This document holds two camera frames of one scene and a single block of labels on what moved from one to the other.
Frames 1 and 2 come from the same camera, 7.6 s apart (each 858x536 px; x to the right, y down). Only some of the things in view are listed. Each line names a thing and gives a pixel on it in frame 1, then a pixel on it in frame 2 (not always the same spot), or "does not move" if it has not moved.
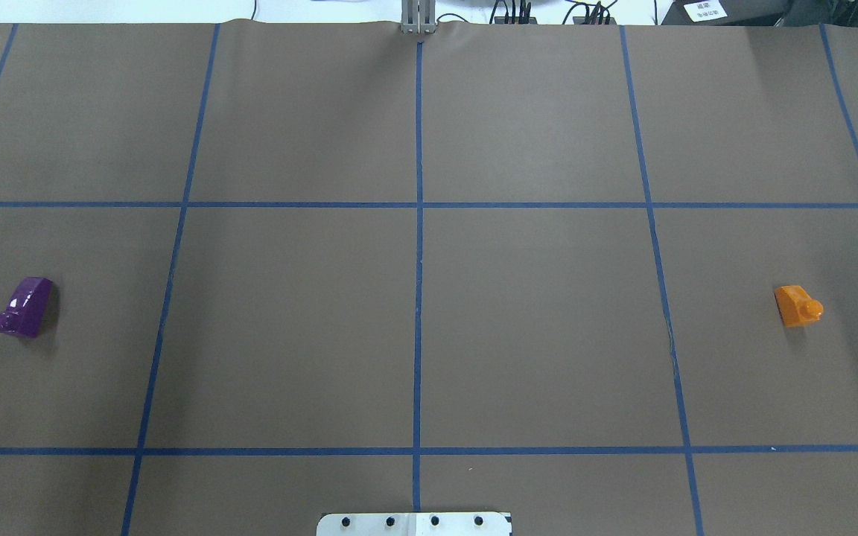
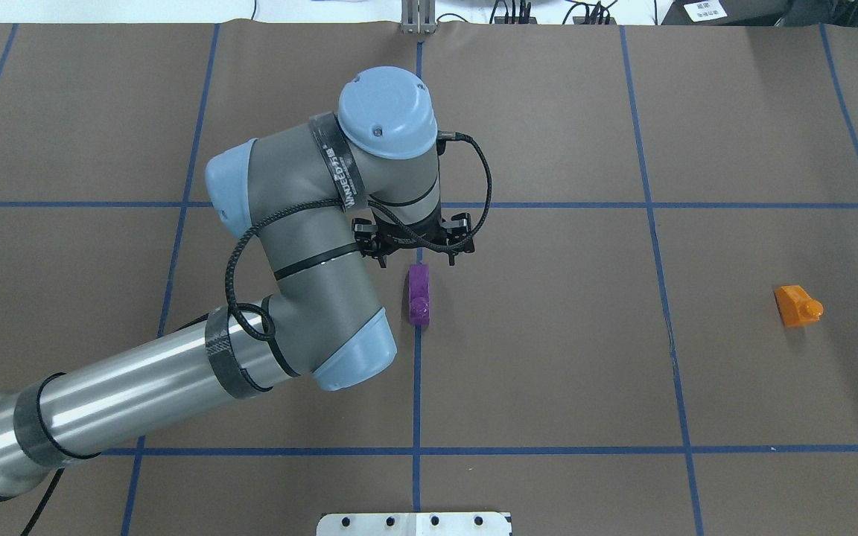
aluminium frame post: x=418 y=16 does not move
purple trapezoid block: x=26 y=310 → x=418 y=294
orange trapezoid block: x=796 y=307 does not move
